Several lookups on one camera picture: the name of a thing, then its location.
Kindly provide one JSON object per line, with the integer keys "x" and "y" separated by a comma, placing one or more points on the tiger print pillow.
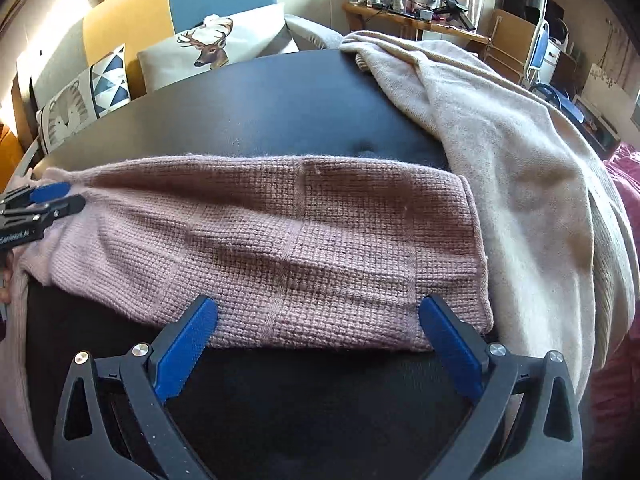
{"x": 99, "y": 90}

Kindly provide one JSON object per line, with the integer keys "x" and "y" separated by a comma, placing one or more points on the cardboard box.
{"x": 510, "y": 42}

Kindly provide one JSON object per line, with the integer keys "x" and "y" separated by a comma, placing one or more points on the magenta cloth pile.
{"x": 615, "y": 388}

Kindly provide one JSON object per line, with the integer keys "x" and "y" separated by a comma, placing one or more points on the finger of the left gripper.
{"x": 27, "y": 195}
{"x": 23, "y": 226}

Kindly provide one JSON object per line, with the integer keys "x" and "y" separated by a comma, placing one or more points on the deer print pillow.
{"x": 219, "y": 41}

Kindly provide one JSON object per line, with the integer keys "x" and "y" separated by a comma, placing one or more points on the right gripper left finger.
{"x": 112, "y": 421}

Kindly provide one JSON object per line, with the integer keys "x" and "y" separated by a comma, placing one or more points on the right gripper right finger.
{"x": 524, "y": 422}

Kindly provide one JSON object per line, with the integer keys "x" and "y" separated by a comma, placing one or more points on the beige knitted garment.
{"x": 558, "y": 241}

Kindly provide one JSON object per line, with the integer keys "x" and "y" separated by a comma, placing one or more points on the wooden side table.
{"x": 366, "y": 18}

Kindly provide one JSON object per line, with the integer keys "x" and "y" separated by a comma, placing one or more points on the pink knitted sweater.
{"x": 297, "y": 251}

